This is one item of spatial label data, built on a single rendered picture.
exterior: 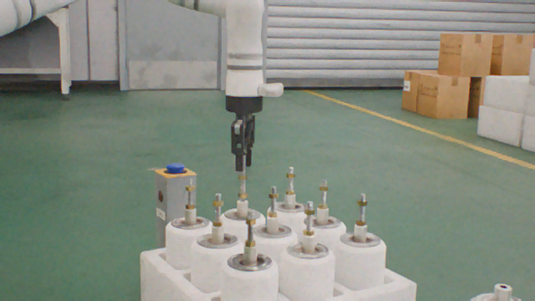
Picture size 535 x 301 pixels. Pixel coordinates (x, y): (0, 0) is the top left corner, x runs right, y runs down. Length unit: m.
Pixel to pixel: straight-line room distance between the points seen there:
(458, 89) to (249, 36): 3.55
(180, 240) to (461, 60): 3.66
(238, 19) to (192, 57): 4.86
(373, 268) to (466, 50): 3.61
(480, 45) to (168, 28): 2.82
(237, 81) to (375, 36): 5.34
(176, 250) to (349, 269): 0.33
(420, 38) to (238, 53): 5.59
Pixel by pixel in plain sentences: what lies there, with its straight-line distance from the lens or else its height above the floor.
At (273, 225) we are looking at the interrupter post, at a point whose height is 0.27.
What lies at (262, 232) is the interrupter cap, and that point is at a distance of 1.20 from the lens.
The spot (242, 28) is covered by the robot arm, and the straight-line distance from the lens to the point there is 1.21.
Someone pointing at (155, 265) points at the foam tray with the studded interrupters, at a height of 0.18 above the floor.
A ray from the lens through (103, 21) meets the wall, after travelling 5.99.
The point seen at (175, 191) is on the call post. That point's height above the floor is 0.28.
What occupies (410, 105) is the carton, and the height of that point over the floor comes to 0.04.
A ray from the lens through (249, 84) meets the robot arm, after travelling 1.22.
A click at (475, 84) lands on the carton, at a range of 4.84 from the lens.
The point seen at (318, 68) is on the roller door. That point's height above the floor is 0.21.
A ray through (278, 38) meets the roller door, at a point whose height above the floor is 0.49.
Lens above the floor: 0.64
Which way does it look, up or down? 12 degrees down
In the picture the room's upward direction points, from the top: 1 degrees clockwise
